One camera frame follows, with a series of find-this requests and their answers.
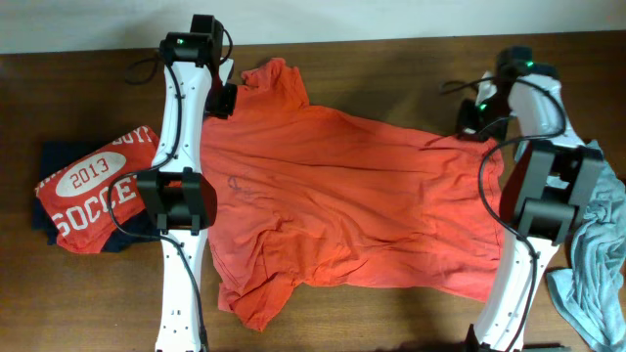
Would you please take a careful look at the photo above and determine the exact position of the plain orange-red t-shirt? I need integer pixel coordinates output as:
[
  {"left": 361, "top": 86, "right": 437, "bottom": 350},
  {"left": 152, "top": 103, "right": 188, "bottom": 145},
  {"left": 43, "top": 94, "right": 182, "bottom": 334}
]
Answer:
[{"left": 201, "top": 59, "right": 504, "bottom": 330}]

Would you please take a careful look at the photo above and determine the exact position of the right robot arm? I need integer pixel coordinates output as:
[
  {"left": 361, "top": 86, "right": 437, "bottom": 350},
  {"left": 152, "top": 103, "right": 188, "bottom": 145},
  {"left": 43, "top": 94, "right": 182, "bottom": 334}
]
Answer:
[{"left": 457, "top": 46, "right": 604, "bottom": 351}]

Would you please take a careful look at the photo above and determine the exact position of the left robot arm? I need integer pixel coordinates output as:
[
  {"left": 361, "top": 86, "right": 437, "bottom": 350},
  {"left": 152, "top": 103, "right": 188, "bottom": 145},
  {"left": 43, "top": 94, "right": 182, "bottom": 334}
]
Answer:
[{"left": 137, "top": 15, "right": 238, "bottom": 352}]

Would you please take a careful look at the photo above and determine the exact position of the folded red soccer shirt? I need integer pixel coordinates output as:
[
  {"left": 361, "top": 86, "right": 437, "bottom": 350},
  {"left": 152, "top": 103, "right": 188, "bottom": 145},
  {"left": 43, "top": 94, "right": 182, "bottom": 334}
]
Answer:
[{"left": 35, "top": 126, "right": 158, "bottom": 254}]

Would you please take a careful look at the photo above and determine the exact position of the folded navy blue garment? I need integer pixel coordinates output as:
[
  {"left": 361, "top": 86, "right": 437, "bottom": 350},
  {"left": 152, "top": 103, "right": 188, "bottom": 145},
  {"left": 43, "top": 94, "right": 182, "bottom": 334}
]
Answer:
[{"left": 31, "top": 141, "right": 158, "bottom": 252}]

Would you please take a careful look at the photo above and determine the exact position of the light blue crumpled shirt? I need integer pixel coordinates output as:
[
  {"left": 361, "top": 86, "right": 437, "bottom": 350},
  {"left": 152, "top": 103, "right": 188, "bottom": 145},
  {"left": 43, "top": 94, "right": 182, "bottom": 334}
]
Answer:
[{"left": 547, "top": 162, "right": 625, "bottom": 352}]

